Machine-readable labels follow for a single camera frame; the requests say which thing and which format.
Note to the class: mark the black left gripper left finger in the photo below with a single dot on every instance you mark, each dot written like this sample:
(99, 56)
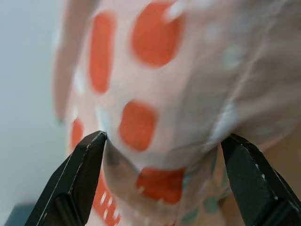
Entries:
(70, 183)

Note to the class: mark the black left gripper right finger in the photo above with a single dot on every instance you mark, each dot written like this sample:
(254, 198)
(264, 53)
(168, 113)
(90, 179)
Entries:
(256, 188)

